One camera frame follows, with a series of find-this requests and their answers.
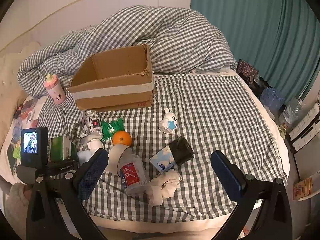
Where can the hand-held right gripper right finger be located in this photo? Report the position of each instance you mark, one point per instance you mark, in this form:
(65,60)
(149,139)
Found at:
(226,176)

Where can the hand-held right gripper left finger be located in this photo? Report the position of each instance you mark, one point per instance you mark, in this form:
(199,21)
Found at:
(92,176)

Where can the green white carton box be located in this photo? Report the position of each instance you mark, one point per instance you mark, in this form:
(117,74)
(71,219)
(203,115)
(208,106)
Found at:
(60,147)

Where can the white paper cup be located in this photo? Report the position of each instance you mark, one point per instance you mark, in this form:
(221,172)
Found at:
(115,156)

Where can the white sock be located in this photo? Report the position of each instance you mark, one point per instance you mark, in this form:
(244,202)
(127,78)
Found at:
(93,143)

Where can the clear red-label plastic bottle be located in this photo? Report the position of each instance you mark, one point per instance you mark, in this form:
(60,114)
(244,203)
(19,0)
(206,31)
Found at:
(131,175)

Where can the silver snack packet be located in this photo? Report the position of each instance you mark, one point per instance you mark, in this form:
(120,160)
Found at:
(91,124)

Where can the black plastic packet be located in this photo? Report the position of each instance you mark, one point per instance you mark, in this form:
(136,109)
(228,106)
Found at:
(181,150)

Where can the blue white tissue packet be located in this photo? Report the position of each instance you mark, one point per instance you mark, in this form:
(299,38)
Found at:
(161,160)

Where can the brown cardboard box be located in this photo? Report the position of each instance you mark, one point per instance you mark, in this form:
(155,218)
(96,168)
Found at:
(112,95)

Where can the person's left forearm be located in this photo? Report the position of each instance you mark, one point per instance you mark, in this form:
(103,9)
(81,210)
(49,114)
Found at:
(16,205)

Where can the green snack packet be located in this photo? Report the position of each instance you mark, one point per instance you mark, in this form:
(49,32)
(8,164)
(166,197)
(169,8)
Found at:
(16,150)

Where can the black phone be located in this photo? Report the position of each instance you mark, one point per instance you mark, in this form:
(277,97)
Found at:
(11,158)

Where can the red small packet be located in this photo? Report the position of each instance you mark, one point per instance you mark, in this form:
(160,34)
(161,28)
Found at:
(25,116)

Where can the orange fruit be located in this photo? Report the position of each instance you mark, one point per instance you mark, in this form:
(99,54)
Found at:
(122,138)

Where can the pink sippy bottle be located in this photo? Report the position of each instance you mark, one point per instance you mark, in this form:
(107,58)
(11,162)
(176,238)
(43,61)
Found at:
(56,91)

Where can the grey checkered bed sheet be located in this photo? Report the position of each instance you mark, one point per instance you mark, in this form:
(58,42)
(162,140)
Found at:
(212,120)

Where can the crumpled white cloth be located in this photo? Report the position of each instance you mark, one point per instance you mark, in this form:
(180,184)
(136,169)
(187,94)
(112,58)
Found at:
(165,182)

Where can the white rabbit toy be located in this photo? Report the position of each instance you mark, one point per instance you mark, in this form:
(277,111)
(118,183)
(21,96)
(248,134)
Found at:
(169,123)

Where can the orange book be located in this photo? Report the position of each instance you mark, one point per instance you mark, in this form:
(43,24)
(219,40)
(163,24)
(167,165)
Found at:
(302,190)

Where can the blue plastic pack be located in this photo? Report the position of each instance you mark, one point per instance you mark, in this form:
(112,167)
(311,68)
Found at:
(272,101)

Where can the large clear water bottle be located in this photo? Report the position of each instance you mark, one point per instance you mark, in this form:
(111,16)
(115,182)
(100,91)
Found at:
(290,111)

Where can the dark patterned bag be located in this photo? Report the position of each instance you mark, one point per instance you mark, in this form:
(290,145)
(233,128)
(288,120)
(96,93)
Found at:
(246,70)

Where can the grey checkered duvet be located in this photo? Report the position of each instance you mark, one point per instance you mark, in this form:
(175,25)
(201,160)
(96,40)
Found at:
(175,37)

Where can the teal curtain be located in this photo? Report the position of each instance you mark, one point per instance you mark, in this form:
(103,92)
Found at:
(250,17)

